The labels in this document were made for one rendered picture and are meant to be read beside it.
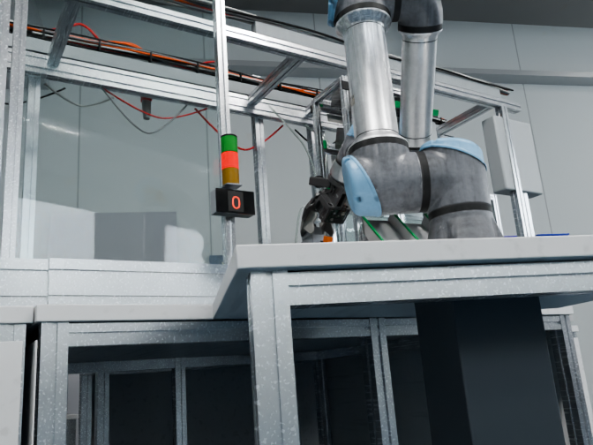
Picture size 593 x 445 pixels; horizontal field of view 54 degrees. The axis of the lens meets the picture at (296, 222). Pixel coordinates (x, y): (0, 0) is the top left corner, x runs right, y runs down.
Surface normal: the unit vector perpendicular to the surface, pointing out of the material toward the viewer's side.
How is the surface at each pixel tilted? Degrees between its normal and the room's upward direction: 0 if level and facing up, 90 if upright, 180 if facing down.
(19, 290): 90
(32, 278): 90
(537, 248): 90
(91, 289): 90
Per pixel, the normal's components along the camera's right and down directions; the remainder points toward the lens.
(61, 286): 0.51, -0.26
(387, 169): -0.01, -0.29
